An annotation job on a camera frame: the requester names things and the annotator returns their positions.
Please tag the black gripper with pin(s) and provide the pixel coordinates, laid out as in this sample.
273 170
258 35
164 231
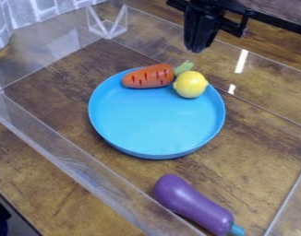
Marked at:
208 16

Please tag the yellow toy lemon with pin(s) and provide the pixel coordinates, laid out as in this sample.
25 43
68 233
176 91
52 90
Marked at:
190 84

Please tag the orange toy carrot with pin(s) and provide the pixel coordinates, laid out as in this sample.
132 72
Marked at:
154 76

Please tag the blue round plate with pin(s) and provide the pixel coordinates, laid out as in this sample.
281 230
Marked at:
151 123

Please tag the white patterned curtain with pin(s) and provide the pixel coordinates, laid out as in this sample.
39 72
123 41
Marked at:
18 13

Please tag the purple toy eggplant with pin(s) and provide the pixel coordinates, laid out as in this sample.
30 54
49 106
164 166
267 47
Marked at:
179 197

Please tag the clear acrylic corner bracket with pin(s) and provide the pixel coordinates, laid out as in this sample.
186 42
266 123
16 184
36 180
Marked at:
103 27

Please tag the clear acrylic enclosure wall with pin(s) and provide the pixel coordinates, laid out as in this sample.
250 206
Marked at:
75 186

